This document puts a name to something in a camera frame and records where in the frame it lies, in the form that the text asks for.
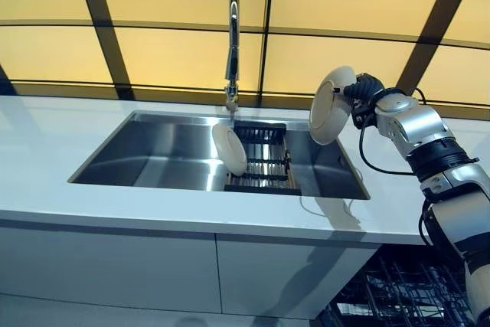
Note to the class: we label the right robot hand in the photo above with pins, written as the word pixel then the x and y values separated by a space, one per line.
pixel 363 87

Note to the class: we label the cream round plate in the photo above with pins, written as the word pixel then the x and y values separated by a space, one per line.
pixel 229 149
pixel 329 108

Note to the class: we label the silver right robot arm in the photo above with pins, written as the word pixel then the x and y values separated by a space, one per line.
pixel 421 128

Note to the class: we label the black sink dish rack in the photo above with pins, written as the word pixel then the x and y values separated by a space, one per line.
pixel 264 166

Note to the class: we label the chrome kitchen faucet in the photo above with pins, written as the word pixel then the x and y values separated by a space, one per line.
pixel 232 55

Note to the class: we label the stainless steel sink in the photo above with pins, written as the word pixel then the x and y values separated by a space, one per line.
pixel 153 151

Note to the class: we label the white glossy kitchen cabinet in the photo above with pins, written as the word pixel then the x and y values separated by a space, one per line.
pixel 115 265

